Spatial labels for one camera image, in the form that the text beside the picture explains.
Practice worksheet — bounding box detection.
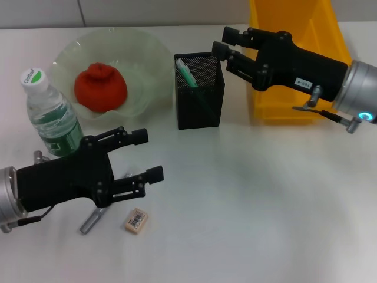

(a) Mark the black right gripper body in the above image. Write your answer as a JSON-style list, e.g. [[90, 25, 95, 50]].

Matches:
[[252, 31, 349, 103]]

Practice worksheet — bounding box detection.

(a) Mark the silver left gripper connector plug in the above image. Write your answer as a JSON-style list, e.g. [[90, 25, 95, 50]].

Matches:
[[32, 150, 50, 164]]

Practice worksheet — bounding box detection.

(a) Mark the beige eraser with barcode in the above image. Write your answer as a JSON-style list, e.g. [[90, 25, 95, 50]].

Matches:
[[123, 208, 149, 236]]

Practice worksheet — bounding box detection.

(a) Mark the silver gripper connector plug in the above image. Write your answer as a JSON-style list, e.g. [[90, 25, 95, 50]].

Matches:
[[306, 85, 323, 108], [32, 150, 50, 164]]

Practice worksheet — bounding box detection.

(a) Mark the yellow plastic bin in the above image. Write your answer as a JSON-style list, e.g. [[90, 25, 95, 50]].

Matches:
[[249, 0, 353, 124]]

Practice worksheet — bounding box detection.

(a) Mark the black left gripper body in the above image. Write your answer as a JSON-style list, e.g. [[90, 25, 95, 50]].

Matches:
[[16, 134, 115, 213]]

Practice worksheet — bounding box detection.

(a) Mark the clear green-label water bottle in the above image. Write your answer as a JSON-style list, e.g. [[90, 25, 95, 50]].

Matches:
[[19, 67, 86, 157]]

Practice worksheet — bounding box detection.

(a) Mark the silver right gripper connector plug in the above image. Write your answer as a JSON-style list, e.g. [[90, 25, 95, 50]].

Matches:
[[306, 85, 323, 108]]

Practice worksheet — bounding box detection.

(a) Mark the pale green glass fruit plate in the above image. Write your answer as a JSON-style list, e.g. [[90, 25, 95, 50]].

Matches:
[[48, 27, 174, 121]]

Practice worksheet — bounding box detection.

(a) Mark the grey pen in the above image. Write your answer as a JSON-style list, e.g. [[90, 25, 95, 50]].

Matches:
[[78, 170, 134, 236]]

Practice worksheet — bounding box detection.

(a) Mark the green utility knife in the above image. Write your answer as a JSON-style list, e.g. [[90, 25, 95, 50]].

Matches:
[[176, 58, 199, 88]]

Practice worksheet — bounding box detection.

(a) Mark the grey right gripper cable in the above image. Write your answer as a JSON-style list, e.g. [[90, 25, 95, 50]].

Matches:
[[292, 106, 363, 134]]

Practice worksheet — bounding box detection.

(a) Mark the black mesh pen holder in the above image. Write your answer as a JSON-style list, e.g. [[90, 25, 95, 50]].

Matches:
[[173, 51, 226, 130]]

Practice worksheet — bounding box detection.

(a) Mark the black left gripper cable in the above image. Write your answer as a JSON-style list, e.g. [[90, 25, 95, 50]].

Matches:
[[16, 205, 55, 226]]

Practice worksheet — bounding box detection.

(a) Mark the orange fruit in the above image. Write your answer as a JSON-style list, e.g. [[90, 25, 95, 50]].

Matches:
[[73, 62, 129, 113]]

